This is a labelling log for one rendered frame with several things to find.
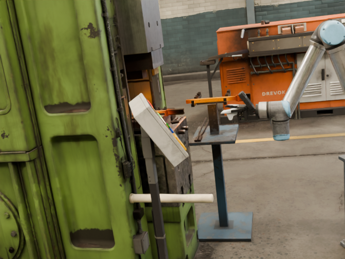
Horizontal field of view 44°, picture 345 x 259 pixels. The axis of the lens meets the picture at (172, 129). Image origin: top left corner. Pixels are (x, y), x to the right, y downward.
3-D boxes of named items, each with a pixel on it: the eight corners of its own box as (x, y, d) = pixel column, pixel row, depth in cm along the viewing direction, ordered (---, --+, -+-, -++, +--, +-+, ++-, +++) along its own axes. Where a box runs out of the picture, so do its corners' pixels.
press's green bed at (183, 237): (200, 244, 298) (193, 181, 285) (188, 276, 263) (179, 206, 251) (126, 242, 313) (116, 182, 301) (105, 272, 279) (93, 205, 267)
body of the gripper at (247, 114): (236, 122, 240) (258, 121, 236) (235, 106, 238) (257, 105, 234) (238, 118, 247) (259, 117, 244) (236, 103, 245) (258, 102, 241)
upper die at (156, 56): (164, 63, 253) (161, 47, 251) (153, 69, 235) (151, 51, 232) (98, 70, 265) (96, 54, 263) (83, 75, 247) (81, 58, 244)
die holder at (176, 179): (193, 181, 286) (186, 115, 274) (179, 206, 251) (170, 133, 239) (115, 182, 302) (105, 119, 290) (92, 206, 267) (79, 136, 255)
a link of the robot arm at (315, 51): (319, 15, 237) (265, 124, 258) (324, 16, 226) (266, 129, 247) (339, 24, 237) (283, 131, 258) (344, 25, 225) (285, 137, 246)
